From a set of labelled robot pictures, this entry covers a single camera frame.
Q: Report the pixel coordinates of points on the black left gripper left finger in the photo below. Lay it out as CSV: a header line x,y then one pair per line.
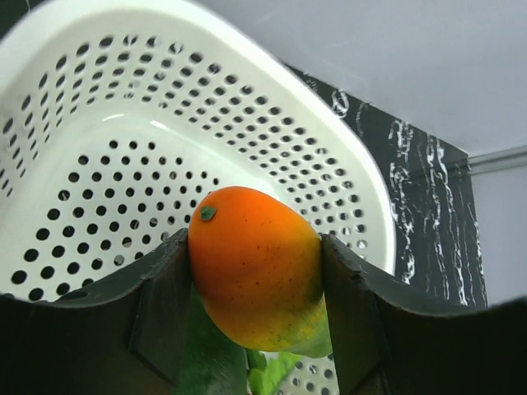
x,y
122,334

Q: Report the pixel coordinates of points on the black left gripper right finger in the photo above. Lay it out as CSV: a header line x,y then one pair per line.
x,y
392,338

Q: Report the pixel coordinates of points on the white perforated plastic basket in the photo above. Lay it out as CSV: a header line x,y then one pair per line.
x,y
118,117

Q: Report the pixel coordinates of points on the aluminium corner post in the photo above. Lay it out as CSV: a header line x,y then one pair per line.
x,y
498,161

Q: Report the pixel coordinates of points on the orange fake mango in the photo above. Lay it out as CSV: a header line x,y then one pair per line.
x,y
257,267

